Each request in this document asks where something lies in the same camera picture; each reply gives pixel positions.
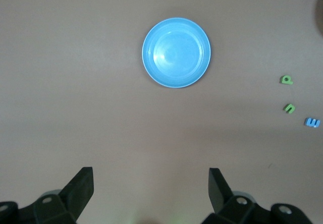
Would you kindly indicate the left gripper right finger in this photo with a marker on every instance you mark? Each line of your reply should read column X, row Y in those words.
column 222, row 198

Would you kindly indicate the blue letter m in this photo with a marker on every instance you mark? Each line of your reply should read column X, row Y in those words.
column 312, row 122

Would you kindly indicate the green letter u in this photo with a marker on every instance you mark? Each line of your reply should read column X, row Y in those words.
column 289, row 109

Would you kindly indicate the green letter p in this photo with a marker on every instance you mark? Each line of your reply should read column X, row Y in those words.
column 286, row 80

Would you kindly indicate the brown table cover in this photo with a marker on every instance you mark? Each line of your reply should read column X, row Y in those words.
column 75, row 82

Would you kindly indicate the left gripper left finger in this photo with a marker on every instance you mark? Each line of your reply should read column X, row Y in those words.
column 75, row 196

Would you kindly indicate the blue plate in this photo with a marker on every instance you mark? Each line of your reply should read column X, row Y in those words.
column 176, row 55

